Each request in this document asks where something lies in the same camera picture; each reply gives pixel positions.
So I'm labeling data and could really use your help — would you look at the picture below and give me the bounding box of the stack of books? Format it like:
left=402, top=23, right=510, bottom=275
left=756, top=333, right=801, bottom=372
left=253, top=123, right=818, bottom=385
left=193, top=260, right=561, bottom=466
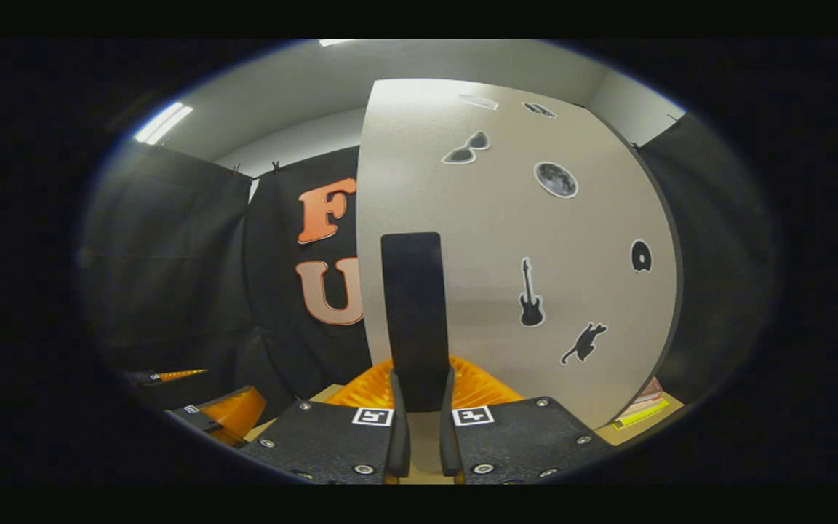
left=612, top=377, right=671, bottom=430

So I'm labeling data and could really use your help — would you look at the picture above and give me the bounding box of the black backdrop cloth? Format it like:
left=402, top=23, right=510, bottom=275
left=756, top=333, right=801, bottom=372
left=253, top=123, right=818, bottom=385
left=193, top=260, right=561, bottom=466
left=81, top=109, right=780, bottom=437

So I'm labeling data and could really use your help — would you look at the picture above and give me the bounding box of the white cabinet door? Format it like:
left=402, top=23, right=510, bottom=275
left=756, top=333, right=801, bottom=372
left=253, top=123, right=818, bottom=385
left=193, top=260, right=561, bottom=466
left=356, top=78, right=684, bottom=430

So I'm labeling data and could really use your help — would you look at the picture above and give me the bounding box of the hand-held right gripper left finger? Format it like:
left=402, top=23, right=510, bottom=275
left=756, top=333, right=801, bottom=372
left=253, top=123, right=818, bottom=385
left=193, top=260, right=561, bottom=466
left=239, top=357, right=412, bottom=485

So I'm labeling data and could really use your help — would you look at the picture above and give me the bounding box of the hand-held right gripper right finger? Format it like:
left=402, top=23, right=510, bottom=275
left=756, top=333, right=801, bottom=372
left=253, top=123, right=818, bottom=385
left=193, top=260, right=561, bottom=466
left=439, top=354, right=616, bottom=485

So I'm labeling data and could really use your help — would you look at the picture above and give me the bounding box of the black cabinet door handle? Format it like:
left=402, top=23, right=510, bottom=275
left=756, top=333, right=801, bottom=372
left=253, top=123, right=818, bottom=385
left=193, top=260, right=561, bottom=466
left=380, top=231, right=451, bottom=413

